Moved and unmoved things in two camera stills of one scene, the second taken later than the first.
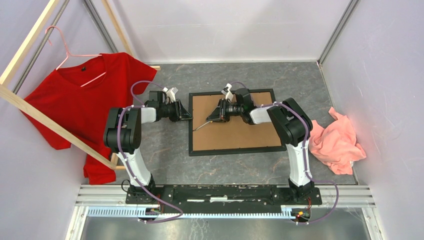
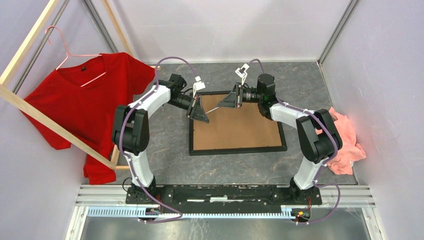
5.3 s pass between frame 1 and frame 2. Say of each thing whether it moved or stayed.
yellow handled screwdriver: moved
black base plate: stayed
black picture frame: stayed
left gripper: moved
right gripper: moved
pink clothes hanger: stayed
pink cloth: stayed
